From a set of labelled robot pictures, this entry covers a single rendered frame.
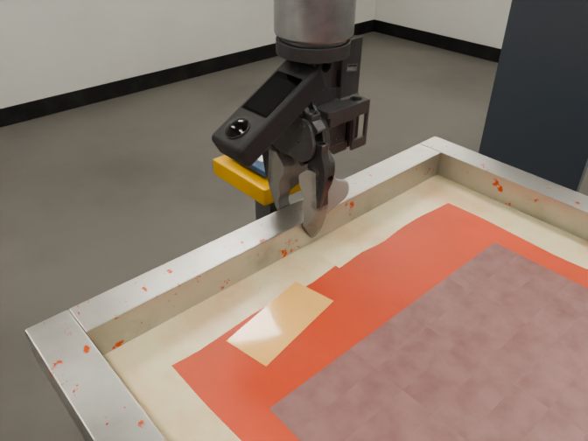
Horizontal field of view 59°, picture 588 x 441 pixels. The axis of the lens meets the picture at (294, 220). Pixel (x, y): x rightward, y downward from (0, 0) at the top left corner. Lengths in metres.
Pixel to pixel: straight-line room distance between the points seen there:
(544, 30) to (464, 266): 0.49
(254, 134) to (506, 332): 0.30
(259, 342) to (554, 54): 0.69
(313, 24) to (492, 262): 0.32
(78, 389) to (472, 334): 0.34
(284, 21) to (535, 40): 0.57
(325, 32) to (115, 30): 3.42
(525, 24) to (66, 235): 2.01
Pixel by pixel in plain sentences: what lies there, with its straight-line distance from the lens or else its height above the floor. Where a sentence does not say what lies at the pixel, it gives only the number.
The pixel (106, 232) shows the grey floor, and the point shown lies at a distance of 2.44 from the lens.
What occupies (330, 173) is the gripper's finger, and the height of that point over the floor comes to 1.07.
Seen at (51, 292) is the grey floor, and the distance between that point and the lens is 2.19.
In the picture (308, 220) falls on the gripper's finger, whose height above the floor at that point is 1.01.
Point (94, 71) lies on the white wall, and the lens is 3.86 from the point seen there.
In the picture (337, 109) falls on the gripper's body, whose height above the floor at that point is 1.13.
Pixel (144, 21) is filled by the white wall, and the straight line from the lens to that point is 3.95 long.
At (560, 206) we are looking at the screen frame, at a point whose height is 0.99.
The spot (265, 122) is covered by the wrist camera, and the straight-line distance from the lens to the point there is 0.48.
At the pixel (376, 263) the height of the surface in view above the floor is 0.96.
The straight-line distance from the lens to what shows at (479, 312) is 0.55.
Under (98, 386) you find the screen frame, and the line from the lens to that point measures 0.44.
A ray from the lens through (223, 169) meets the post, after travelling 0.80.
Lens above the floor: 1.32
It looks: 34 degrees down
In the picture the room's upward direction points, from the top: straight up
